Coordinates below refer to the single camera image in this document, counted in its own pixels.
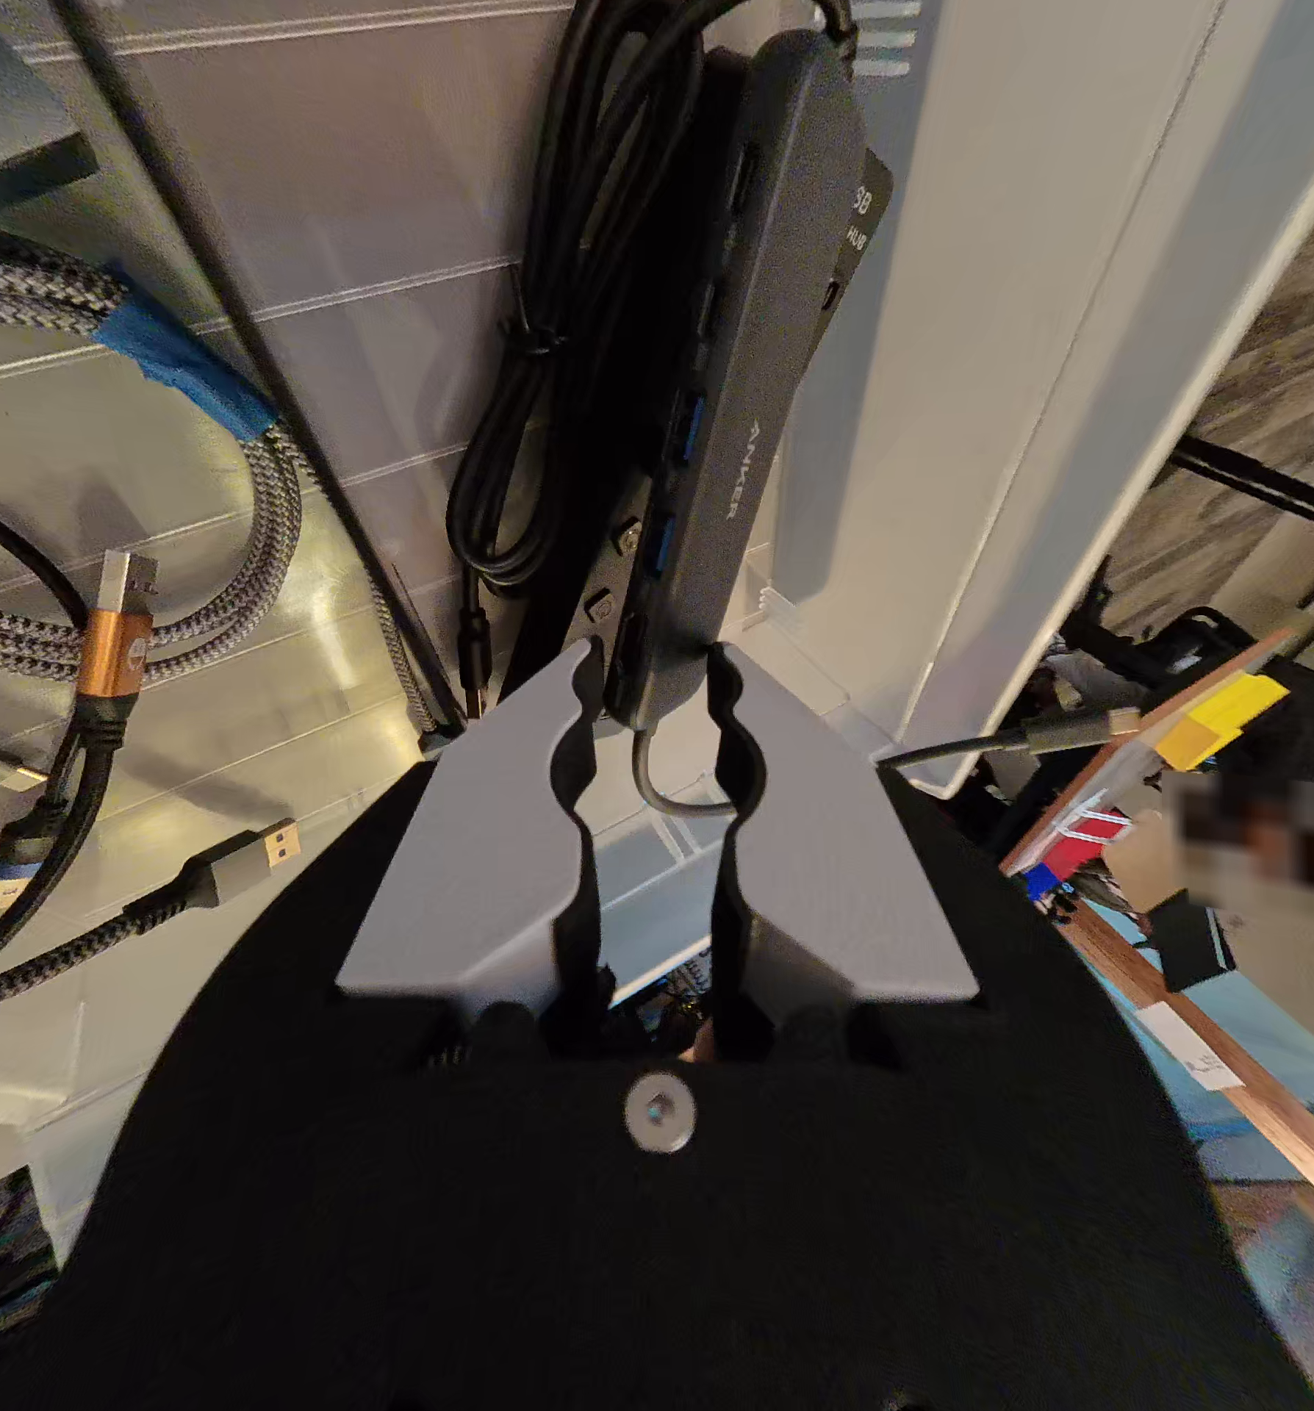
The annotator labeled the black cable blue plug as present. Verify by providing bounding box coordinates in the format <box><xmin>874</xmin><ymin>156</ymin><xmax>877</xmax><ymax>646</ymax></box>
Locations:
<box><xmin>0</xmin><ymin>705</ymin><xmax>101</xmax><ymax>914</ymax></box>

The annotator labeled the grey slim usb hub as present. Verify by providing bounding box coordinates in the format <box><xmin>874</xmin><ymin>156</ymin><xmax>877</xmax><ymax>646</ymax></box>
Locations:
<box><xmin>602</xmin><ymin>27</ymin><xmax>873</xmax><ymax>734</ymax></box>

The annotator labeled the black cable copper plug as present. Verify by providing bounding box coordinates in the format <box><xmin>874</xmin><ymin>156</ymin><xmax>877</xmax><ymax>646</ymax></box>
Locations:
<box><xmin>0</xmin><ymin>549</ymin><xmax>160</xmax><ymax>872</ymax></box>

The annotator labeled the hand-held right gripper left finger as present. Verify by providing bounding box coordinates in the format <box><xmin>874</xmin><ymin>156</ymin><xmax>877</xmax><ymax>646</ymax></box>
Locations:
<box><xmin>334</xmin><ymin>637</ymin><xmax>616</xmax><ymax>1050</ymax></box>

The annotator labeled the black hub cable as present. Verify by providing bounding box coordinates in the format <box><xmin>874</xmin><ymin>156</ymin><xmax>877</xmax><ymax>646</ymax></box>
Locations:
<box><xmin>444</xmin><ymin>0</ymin><xmax>867</xmax><ymax>720</ymax></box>

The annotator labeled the black multi-port usb hub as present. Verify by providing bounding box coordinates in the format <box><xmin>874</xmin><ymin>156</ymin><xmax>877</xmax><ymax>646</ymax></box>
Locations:
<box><xmin>496</xmin><ymin>44</ymin><xmax>897</xmax><ymax>717</ymax></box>

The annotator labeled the dark grey flat box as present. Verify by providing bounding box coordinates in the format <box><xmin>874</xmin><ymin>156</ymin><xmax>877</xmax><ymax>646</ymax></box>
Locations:
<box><xmin>0</xmin><ymin>0</ymin><xmax>101</xmax><ymax>222</ymax></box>

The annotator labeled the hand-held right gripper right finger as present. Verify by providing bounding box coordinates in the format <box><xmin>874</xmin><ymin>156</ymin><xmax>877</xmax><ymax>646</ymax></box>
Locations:
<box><xmin>706</xmin><ymin>642</ymin><xmax>980</xmax><ymax>1058</ymax></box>

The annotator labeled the wooden desk black frame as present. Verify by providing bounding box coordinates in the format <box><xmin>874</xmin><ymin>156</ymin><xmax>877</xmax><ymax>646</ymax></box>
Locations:
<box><xmin>999</xmin><ymin>628</ymin><xmax>1314</xmax><ymax>1252</ymax></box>

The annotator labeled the grey braided cable blue tape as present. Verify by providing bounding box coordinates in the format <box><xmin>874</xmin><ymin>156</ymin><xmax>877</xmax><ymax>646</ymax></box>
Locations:
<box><xmin>0</xmin><ymin>225</ymin><xmax>443</xmax><ymax>734</ymax></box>

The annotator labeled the yellow block stack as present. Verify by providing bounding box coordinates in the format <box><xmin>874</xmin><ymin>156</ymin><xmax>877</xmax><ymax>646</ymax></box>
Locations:
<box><xmin>1156</xmin><ymin>672</ymin><xmax>1291</xmax><ymax>773</ymax></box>

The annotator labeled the clear plastic bin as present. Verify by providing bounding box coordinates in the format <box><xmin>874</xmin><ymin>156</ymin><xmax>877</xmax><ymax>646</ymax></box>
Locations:
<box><xmin>0</xmin><ymin>0</ymin><xmax>1314</xmax><ymax>1258</ymax></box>

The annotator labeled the thick chevron braided usb cable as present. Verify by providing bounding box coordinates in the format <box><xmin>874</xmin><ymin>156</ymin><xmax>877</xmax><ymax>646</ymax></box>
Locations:
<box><xmin>0</xmin><ymin>816</ymin><xmax>307</xmax><ymax>1025</ymax></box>

